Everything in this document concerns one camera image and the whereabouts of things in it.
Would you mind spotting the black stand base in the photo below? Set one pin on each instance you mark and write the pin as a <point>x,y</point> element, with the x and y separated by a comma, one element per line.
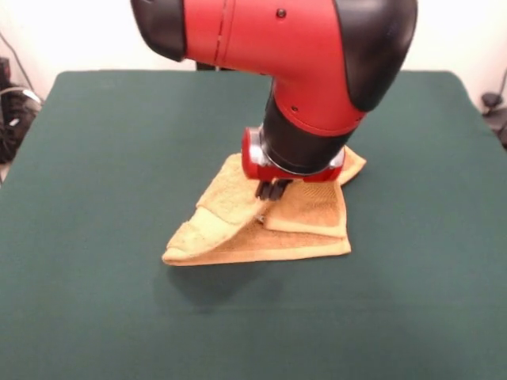
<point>497,118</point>
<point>14,122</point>

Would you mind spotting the small black red device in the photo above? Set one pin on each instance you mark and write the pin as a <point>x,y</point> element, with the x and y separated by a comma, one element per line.
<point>4,69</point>

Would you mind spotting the orange terry towel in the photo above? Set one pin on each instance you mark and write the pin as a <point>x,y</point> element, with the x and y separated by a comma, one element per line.
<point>309,221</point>

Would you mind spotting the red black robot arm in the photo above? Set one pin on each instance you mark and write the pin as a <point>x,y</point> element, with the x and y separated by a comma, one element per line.
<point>297,47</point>

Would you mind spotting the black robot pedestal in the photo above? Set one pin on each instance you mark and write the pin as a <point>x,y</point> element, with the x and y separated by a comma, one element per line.
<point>206,65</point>

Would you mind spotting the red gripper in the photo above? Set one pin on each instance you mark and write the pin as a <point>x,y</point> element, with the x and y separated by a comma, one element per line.
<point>269,173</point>

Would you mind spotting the dark green table cloth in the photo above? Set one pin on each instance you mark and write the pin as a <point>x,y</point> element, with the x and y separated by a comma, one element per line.
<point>99,178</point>

